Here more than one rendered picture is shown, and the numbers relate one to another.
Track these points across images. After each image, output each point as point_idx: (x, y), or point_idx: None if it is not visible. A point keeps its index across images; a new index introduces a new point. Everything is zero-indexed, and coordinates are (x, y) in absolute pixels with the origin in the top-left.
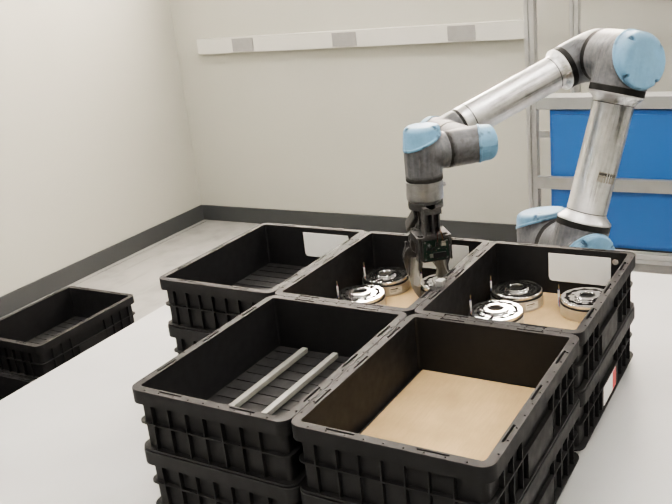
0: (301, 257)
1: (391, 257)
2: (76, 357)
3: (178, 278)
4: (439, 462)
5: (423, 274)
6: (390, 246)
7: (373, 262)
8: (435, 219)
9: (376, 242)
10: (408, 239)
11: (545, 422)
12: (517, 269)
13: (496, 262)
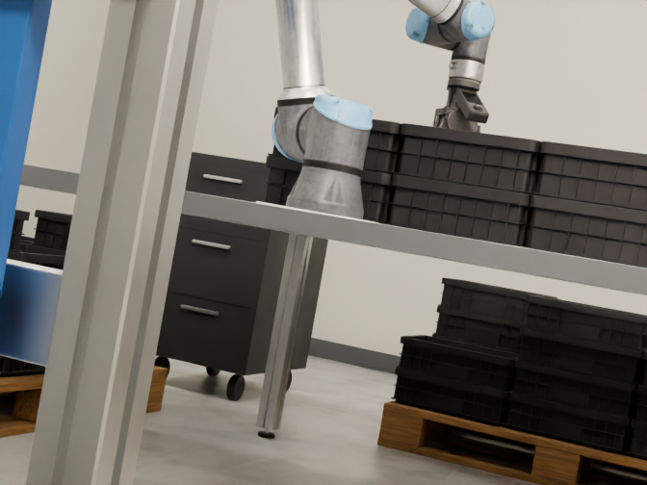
0: (627, 192)
1: (505, 164)
2: None
3: None
4: None
5: (466, 175)
6: (507, 151)
7: (527, 174)
8: (452, 97)
9: (525, 150)
10: (477, 123)
11: None
12: (370, 145)
13: (391, 142)
